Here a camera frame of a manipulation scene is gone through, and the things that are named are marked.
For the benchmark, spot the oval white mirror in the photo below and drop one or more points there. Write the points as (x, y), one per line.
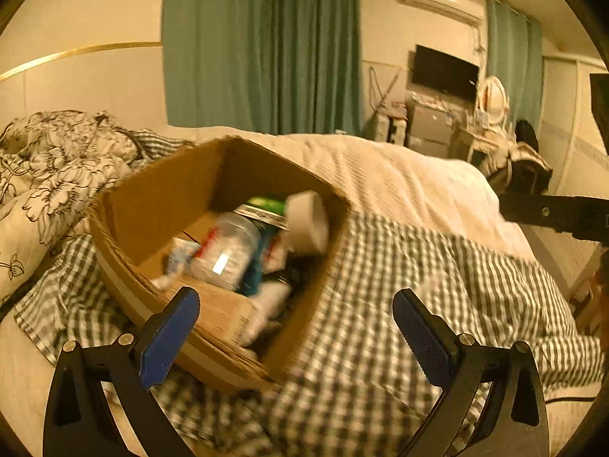
(492, 97)

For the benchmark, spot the floral duvet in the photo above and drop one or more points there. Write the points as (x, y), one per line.
(57, 166)

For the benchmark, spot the white low cabinet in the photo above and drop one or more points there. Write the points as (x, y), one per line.
(390, 128)

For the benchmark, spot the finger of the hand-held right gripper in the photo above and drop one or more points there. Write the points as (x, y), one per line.
(552, 212)

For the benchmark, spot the black television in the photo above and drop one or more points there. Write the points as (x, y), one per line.
(445, 74)

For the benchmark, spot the wide green curtain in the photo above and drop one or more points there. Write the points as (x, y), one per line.
(238, 47)

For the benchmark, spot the white blanket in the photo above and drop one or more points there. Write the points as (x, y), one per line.
(404, 176)

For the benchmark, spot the black chair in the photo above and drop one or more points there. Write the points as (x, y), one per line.
(523, 162)

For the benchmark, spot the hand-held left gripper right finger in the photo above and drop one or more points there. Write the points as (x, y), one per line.
(423, 342)

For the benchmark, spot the white dressing table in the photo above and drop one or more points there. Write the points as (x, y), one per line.
(480, 145)

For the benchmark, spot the clear plastic jar red label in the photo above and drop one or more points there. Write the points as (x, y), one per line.
(228, 247)

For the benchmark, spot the grey checked cloth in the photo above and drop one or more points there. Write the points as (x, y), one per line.
(380, 271)

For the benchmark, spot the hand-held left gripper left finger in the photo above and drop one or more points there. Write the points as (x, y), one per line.
(171, 338)

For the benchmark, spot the brown cardboard box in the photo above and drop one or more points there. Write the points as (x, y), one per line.
(157, 209)

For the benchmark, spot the white tube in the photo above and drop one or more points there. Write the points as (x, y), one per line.
(266, 304)

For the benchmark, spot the green and white packet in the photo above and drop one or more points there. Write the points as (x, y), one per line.
(266, 207)

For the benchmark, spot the small tan carton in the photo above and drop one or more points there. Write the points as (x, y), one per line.
(219, 309)

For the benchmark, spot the grey cabinet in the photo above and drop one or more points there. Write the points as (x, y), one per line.
(430, 126)

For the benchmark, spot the white air conditioner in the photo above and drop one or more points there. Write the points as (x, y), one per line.
(442, 0)

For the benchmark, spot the narrow green curtain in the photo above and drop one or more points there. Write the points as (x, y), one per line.
(516, 62)

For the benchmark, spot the white tissue pack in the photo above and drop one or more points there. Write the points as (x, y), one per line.
(183, 254)

